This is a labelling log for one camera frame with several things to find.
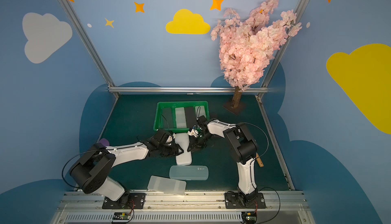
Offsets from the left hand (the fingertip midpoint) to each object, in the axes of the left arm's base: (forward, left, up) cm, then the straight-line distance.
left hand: (181, 150), depth 89 cm
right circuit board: (-31, -36, -5) cm, 48 cm away
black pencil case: (+28, -4, -4) cm, 29 cm away
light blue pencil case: (-12, -5, -2) cm, 13 cm away
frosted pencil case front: (-19, +6, -1) cm, 20 cm away
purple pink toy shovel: (+6, +51, -4) cm, 51 cm away
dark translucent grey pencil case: (+25, +13, -2) cm, 28 cm away
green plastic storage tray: (+22, +18, +1) cm, 28 cm away
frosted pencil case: (+26, +3, -3) cm, 26 cm away
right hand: (+1, -6, -1) cm, 6 cm away
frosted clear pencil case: (+32, -11, -3) cm, 34 cm away
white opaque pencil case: (-5, -2, 0) cm, 5 cm away
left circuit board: (-32, +27, -4) cm, 42 cm away
